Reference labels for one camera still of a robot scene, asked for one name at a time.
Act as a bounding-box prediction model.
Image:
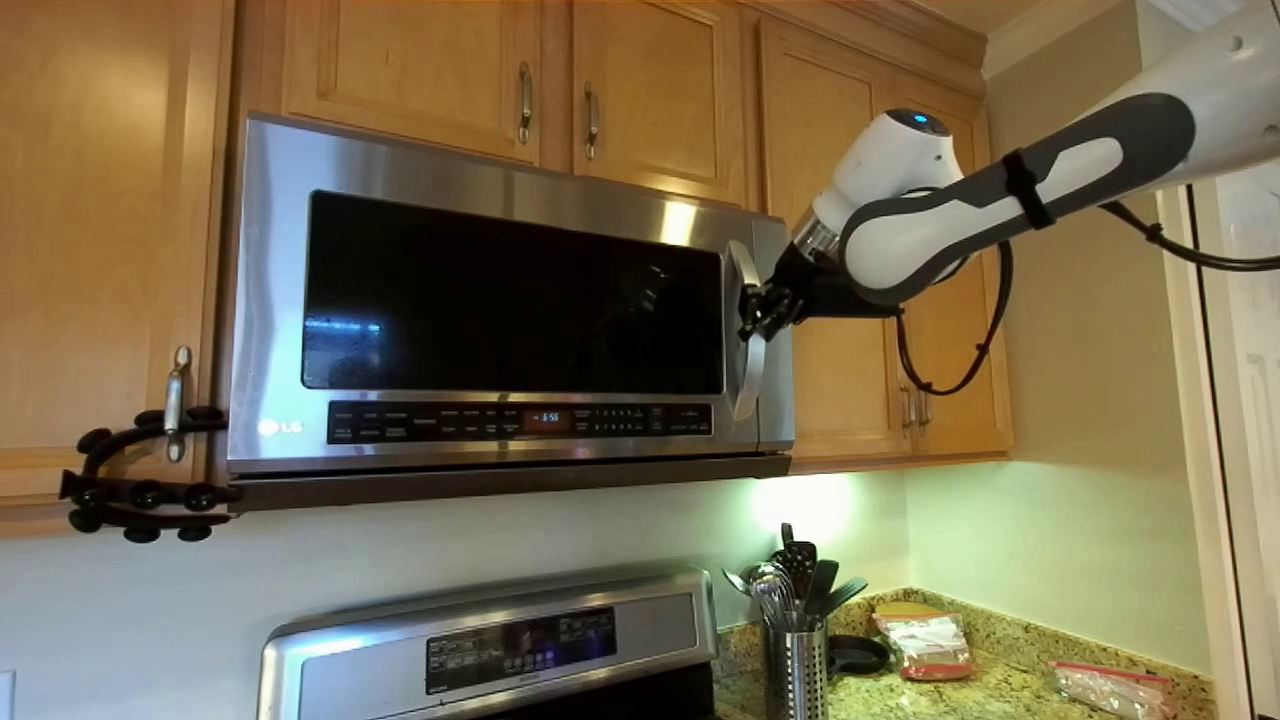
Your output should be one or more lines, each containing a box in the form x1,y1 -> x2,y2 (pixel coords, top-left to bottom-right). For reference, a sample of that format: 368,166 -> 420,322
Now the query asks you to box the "stainless steel stove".
257,565 -> 724,720

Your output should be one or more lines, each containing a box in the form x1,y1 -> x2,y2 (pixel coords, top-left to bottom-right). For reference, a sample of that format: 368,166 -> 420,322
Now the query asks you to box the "clear red plastic bag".
1054,659 -> 1183,720

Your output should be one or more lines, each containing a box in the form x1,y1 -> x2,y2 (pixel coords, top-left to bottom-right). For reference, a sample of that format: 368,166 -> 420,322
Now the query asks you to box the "red white food package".
879,613 -> 975,689

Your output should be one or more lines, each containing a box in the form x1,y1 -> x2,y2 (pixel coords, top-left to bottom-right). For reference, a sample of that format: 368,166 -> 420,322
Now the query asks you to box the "tall wooden cabinet door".
757,18 -> 896,466
885,63 -> 1016,460

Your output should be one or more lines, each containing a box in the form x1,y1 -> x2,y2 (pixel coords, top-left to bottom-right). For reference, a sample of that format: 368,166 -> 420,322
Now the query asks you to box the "white door frame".
1158,171 -> 1280,720

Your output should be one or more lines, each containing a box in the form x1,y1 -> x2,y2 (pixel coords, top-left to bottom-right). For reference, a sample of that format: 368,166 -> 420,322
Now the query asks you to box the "yellow food package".
868,595 -> 953,631

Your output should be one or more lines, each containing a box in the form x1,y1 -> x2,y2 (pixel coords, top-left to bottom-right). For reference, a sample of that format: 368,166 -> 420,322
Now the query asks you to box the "black spatula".
772,519 -> 823,631

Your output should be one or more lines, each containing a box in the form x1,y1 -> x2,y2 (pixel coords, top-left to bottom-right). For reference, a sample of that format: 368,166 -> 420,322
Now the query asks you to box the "wide wooden cabinet door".
0,0 -> 237,512

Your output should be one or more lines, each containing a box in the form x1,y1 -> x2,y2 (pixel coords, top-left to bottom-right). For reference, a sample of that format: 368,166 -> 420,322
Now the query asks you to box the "black bowl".
823,631 -> 896,679

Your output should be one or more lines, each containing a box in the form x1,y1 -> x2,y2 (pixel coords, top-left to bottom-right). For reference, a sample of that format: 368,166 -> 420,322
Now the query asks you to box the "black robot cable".
891,195 -> 1280,401

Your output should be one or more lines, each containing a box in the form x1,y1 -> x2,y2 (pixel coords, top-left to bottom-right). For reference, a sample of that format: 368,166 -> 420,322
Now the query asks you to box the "stainless steel microwave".
224,118 -> 799,480

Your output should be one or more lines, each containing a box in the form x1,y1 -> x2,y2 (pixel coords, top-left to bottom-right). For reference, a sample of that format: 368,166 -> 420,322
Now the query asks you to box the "dark kitchen spoon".
817,572 -> 874,628

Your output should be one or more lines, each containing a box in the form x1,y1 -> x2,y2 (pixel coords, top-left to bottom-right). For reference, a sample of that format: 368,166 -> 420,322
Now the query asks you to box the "silver ladle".
721,565 -> 783,631

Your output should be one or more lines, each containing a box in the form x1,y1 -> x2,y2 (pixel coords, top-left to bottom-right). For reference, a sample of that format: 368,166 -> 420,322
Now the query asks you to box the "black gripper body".
765,236 -> 902,327

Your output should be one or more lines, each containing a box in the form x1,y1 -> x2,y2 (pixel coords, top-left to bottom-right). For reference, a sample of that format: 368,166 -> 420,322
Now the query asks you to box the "steel utensil holder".
765,623 -> 831,720

